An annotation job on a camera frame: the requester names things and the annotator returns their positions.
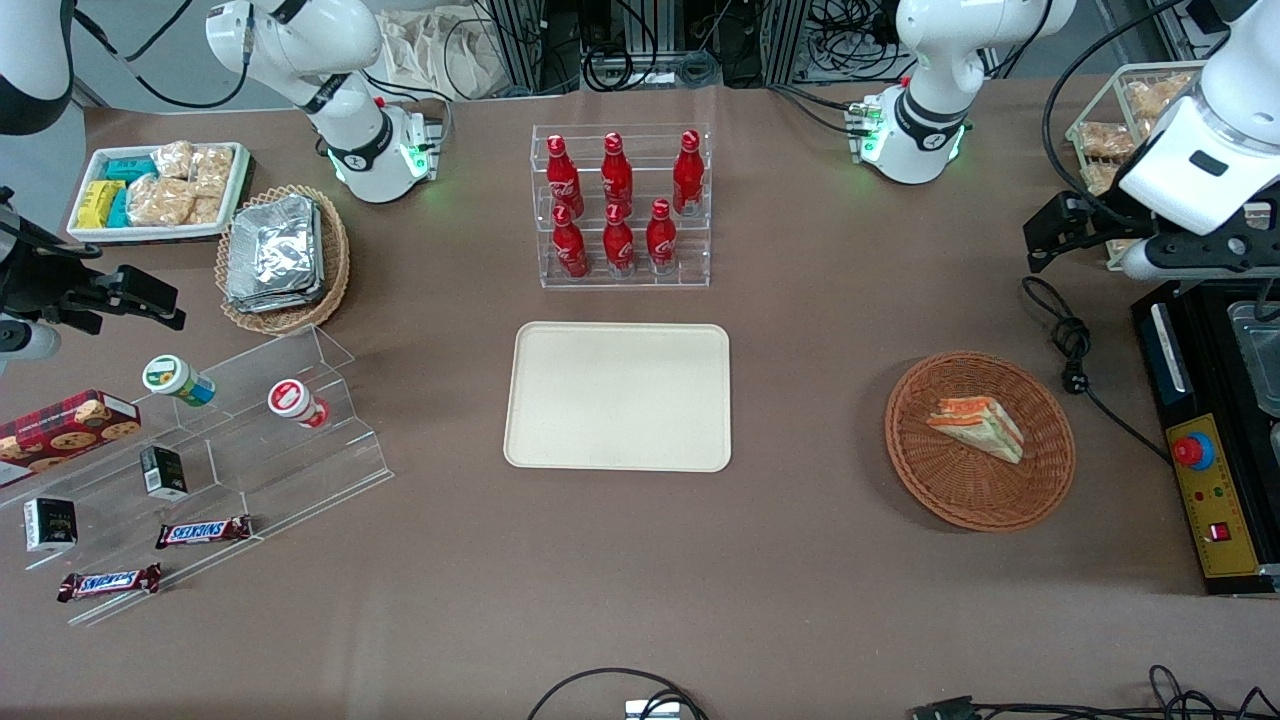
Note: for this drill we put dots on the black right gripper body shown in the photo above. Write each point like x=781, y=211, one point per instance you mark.
x=38, y=276

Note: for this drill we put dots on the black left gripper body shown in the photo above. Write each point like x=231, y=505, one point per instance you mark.
x=1113, y=222

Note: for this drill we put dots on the triangular sandwich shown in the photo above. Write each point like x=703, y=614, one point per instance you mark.
x=978, y=428

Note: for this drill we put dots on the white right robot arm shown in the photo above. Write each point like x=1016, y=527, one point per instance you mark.
x=300, y=40

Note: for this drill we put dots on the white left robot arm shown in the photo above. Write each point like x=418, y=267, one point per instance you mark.
x=930, y=60

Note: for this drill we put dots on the white rectangular snack tray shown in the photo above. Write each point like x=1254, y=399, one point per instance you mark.
x=90, y=232

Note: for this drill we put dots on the oval light wicker basket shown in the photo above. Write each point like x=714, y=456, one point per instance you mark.
x=335, y=260

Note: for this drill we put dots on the round brown wicker basket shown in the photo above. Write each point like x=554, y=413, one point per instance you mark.
x=950, y=490

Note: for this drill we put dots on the beige plastic tray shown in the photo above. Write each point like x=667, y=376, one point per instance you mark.
x=615, y=395

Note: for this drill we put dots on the clear bag of pastry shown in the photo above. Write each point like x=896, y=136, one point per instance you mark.
x=1155, y=97
x=1100, y=178
x=1105, y=140

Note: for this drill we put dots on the green lid cup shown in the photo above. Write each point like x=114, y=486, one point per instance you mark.
x=178, y=380

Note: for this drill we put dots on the teal snack pack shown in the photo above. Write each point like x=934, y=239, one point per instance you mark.
x=130, y=168
x=119, y=210

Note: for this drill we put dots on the clear bag of crackers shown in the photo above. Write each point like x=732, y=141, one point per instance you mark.
x=207, y=210
x=160, y=202
x=212, y=170
x=172, y=160

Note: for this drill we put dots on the yellow snack pack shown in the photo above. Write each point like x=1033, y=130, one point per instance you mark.
x=98, y=203

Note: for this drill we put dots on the silver foil pack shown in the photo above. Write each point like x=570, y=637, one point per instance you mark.
x=260, y=303
x=275, y=240

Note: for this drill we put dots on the red cookie box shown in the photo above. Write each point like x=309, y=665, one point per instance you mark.
x=60, y=430

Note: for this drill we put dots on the red lid cup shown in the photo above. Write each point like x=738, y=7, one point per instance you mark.
x=295, y=402

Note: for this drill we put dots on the clear acrylic stepped shelf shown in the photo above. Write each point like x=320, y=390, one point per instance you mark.
x=280, y=470

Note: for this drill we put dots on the clear plastic container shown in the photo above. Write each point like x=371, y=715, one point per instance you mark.
x=1258, y=355

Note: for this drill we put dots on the brown snickers bar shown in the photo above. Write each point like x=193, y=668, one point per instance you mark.
x=110, y=582
x=205, y=531

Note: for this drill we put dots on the small black white box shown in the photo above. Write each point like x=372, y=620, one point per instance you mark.
x=50, y=525

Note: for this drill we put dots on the red emergency stop button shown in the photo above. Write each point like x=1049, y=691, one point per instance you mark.
x=1193, y=452

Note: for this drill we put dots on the black machine with yellow panel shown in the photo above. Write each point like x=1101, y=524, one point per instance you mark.
x=1215, y=500

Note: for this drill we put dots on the red cola bottle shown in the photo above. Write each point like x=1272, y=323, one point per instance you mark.
x=661, y=240
x=571, y=248
x=688, y=175
x=563, y=180
x=617, y=175
x=619, y=245

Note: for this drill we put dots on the white cloth bag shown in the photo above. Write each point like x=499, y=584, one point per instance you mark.
x=440, y=50

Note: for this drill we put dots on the clear acrylic bottle rack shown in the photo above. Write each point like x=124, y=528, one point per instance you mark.
x=640, y=270

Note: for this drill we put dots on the small grey device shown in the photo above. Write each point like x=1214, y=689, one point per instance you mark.
x=652, y=710

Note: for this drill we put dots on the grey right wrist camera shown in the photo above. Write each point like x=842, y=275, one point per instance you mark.
x=25, y=340

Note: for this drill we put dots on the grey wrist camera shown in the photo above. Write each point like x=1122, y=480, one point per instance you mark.
x=25, y=340
x=1190, y=257

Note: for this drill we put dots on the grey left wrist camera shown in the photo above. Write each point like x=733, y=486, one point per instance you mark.
x=1190, y=257

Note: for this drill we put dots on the aluminium frame post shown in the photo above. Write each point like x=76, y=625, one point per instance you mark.
x=792, y=35
x=520, y=40

